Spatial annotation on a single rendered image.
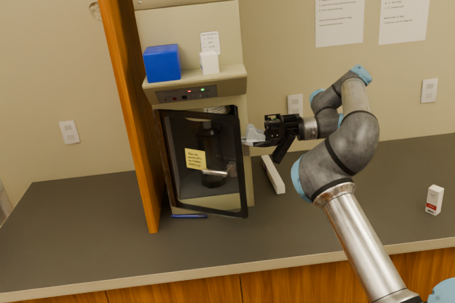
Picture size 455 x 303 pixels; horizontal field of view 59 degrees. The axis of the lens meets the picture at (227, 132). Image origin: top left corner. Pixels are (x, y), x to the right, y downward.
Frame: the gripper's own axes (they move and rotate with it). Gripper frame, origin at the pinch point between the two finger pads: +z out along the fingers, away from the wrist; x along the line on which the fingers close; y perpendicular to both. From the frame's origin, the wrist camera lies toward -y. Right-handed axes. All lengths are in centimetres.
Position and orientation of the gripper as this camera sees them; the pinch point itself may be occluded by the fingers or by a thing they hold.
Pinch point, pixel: (240, 142)
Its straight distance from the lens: 132.0
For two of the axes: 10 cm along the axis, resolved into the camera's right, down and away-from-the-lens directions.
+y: -0.9, -9.0, -4.2
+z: -9.9, 1.1, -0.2
